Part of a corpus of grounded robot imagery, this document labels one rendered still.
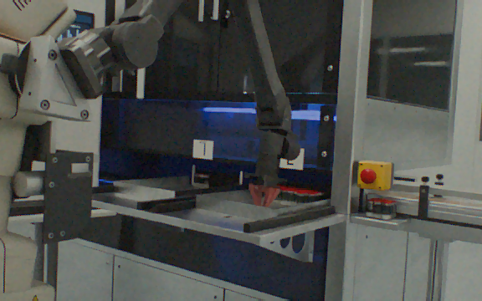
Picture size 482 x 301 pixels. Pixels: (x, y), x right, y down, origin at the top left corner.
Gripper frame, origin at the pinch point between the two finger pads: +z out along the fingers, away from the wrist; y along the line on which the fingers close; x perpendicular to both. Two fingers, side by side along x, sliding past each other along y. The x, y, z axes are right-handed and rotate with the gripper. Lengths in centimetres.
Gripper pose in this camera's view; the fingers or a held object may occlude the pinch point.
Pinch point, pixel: (260, 212)
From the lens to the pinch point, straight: 127.0
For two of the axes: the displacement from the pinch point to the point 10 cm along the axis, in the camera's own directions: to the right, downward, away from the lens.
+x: -8.0, -0.9, 6.0
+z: -1.6, 9.8, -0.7
